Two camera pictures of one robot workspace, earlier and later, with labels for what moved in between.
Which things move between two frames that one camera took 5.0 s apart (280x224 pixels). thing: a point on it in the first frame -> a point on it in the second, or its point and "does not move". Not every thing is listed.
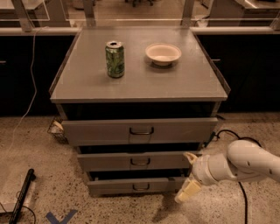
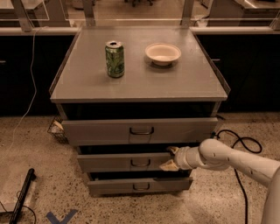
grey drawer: x=154 y=161 does not move
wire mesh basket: x=57 y=129 does not move
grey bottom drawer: x=134 y=185 does not move
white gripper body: x=202 y=170 -> x=180 y=158
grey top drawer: x=140 y=132 does not move
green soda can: x=115 y=59 does not move
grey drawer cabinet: x=136 y=101 does not move
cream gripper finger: x=189 y=189 -> x=169 y=165
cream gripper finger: x=191 y=157 -> x=174 y=149
